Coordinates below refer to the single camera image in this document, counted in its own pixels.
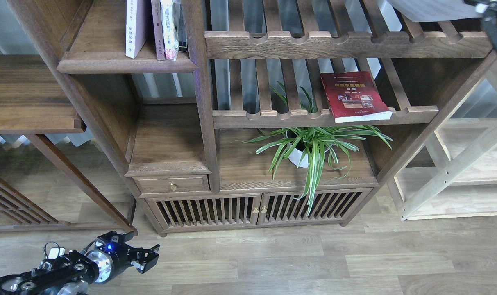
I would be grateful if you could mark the white plant pot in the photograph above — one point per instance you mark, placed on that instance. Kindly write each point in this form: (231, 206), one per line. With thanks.
(296, 157)

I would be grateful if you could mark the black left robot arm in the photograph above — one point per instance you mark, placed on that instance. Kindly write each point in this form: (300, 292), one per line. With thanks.
(71, 274)

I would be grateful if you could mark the brown spine book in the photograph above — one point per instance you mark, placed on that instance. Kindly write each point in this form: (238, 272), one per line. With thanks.
(158, 30)

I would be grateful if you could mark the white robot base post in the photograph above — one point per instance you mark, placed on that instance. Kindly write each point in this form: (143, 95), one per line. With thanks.
(55, 252)

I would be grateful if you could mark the dark wooden bookshelf cabinet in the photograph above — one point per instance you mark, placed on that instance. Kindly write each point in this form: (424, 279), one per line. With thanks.
(252, 64)

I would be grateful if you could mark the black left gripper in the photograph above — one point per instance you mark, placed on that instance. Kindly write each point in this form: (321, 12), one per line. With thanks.
(113, 256)

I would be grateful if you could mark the red cover book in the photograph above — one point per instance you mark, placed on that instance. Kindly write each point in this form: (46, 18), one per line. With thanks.
(353, 97)

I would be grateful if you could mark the white pale purple book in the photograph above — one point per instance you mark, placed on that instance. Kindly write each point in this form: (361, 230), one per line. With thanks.
(137, 20)

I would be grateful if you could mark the dark spine book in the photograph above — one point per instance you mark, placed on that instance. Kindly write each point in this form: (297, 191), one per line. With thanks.
(182, 38)

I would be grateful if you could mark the light wooden shelf rack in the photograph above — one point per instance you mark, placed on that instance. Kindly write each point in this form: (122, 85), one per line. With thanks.
(463, 180)

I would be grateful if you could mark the spider plant green leaves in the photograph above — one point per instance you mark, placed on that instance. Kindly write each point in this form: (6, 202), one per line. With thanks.
(338, 156)

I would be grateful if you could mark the yellow cover book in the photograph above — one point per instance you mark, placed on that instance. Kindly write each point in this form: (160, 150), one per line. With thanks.
(434, 10)

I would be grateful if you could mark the plastic wrapped white book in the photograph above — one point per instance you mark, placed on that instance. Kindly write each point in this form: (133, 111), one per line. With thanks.
(170, 17)

